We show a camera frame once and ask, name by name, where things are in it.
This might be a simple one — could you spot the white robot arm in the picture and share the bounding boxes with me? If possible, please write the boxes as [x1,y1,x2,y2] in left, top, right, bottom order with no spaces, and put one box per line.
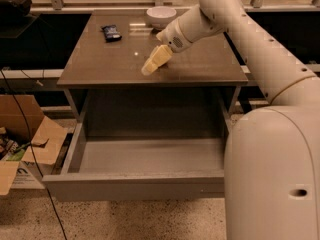
[142,0,320,240]

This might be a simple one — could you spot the black floor cable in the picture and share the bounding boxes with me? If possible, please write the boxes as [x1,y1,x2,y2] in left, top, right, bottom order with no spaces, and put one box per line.
[0,68,67,240]

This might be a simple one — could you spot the grey cabinet with glossy top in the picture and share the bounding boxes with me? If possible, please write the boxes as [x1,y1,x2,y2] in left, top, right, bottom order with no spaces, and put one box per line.
[56,8,249,140]

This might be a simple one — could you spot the dark blue snack packet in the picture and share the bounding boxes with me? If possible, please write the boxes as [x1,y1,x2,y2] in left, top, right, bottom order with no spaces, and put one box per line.
[102,25,122,42]

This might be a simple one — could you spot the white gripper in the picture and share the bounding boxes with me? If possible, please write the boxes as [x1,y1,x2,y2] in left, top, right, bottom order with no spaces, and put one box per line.
[141,19,192,75]

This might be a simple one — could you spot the packets inside cardboard box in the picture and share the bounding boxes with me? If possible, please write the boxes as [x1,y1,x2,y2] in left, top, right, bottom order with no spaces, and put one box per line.
[0,127,30,161]

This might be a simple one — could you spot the white ceramic bowl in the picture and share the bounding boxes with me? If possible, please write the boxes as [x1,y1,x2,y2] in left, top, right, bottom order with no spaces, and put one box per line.
[147,6,177,30]

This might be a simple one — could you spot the brown cardboard box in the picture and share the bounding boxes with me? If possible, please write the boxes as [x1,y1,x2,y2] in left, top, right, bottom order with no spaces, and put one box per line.
[0,95,67,196]

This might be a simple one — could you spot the open grey top drawer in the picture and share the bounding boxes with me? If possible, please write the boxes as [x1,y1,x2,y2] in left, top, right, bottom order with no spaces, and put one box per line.
[42,92,241,203]

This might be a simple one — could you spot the black object on ledge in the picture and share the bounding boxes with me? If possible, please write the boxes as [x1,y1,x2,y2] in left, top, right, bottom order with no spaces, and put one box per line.
[0,0,38,39]

